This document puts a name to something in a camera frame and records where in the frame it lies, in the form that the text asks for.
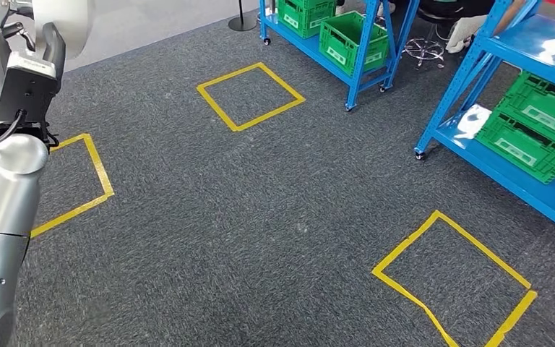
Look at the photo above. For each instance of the yellow floor tape square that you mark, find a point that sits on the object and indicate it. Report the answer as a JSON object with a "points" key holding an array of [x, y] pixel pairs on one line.
{"points": [[482, 251]]}

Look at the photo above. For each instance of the person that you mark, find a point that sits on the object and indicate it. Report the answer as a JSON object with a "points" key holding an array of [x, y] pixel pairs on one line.
{"points": [[450, 7]]}

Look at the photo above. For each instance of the blue steel shelf rack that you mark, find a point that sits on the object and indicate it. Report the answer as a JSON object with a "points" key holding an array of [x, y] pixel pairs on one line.
{"points": [[531, 48], [301, 47]]}

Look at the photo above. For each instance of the office chair chrome base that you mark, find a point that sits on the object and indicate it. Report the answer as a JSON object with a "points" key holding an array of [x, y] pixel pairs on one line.
{"points": [[423, 48]]}

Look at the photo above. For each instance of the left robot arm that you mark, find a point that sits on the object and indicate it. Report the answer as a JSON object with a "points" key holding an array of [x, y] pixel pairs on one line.
{"points": [[4, 201]]}

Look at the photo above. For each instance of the black stanchion base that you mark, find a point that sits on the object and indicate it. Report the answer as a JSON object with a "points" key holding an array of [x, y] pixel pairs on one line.
{"points": [[243, 24]]}

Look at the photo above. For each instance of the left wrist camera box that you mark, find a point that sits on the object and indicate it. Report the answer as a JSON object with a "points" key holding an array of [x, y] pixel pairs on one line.
{"points": [[26, 96]]}

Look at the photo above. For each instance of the white curved plastic part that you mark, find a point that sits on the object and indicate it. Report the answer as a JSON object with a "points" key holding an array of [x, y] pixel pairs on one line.
{"points": [[67, 24]]}

